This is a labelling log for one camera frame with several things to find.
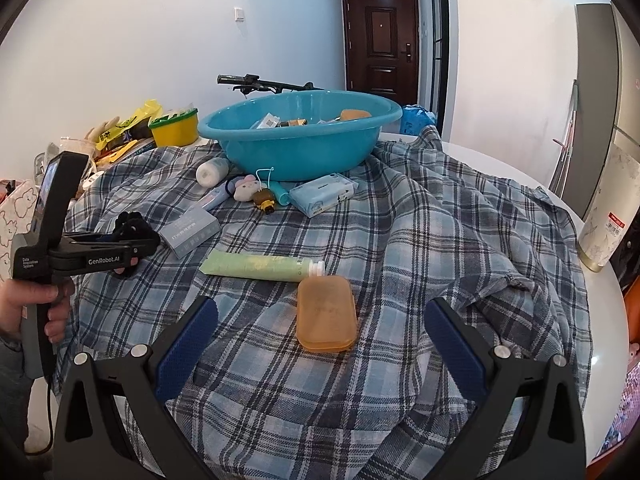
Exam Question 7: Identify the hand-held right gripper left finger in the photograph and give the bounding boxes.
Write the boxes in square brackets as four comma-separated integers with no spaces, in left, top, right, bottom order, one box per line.
[52,295,219,480]

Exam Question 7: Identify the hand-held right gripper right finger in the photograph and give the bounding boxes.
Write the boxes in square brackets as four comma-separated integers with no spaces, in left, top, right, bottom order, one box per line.
[424,297,588,480]

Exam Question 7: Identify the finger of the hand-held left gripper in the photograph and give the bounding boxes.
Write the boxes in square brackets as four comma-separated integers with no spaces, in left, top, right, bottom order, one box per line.
[112,255,143,278]
[62,230,161,256]

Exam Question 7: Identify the grey cardboard box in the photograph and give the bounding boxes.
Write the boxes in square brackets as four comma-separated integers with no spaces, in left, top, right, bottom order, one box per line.
[159,207,221,260]

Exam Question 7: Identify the green cream tube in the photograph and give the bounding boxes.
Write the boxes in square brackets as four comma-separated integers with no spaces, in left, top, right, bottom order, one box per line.
[199,250,325,282]

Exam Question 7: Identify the large orange soap box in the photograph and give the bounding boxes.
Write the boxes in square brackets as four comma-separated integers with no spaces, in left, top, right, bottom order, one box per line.
[296,275,358,352]

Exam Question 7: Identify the blue plastic basin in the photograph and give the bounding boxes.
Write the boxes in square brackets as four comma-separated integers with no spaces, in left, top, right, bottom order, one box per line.
[197,90,403,182]

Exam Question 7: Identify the person's left hand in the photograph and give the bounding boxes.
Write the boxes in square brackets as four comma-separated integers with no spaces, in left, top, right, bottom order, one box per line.
[0,277,76,343]

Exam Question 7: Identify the bear printed bag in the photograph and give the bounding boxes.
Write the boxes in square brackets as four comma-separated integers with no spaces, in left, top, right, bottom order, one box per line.
[0,180,41,281]

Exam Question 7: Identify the clear plastic bags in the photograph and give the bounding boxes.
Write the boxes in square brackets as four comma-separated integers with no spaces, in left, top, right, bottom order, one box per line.
[35,137,98,181]

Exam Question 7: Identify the beige plush toy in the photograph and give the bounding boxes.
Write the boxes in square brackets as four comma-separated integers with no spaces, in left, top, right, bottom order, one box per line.
[85,116,123,142]

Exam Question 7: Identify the pink and blue tube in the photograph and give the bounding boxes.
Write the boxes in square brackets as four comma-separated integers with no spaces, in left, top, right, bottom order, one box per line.
[197,187,233,211]

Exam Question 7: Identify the blue plaid cloth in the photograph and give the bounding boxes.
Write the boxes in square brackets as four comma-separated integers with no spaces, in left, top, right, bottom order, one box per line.
[52,125,593,480]

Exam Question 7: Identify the white plastic bottle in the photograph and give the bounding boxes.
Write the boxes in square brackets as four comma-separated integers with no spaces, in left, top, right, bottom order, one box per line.
[195,156,231,187]

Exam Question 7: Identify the yellow tub green lid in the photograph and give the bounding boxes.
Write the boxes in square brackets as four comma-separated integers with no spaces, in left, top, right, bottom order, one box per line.
[150,108,199,147]

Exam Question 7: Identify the yellow plastic bag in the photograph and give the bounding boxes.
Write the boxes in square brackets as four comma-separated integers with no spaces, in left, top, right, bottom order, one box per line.
[95,100,163,151]

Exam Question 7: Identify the black jacket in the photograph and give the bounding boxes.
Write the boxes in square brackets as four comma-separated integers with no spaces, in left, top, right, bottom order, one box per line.
[612,240,640,291]

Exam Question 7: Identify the floral cylinder box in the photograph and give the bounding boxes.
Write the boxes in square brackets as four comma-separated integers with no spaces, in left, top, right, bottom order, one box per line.
[577,142,640,273]

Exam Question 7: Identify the large blue tissue packet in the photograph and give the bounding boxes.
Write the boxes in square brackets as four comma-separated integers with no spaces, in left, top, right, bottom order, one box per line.
[289,173,359,218]

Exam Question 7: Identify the blue plastic bag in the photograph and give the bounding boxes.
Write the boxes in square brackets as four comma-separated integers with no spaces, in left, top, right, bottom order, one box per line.
[400,105,437,135]

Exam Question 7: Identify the gold refrigerator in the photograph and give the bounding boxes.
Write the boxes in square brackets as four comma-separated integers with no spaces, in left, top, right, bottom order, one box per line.
[575,2,640,221]

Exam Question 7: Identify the black framed glass door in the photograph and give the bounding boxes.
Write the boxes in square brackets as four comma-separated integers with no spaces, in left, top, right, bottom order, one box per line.
[429,0,451,126]

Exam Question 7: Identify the dark brown door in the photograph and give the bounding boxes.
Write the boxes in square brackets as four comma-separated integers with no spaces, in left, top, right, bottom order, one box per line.
[341,0,420,107]

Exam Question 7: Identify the white rabbit keychain toy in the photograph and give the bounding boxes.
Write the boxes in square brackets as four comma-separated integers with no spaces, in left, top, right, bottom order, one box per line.
[233,175,261,202]

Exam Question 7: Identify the black cable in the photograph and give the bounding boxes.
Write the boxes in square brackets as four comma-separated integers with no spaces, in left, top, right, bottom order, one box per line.
[25,380,57,457]

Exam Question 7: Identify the brown bear keychain toy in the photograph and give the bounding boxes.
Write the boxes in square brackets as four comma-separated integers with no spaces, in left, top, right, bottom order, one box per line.
[252,187,276,215]

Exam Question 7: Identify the black bicycle handlebar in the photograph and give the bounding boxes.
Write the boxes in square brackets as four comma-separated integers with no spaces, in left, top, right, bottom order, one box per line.
[216,74,325,95]

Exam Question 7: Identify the mop handles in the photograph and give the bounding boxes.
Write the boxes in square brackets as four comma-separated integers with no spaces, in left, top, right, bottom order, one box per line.
[550,80,581,196]

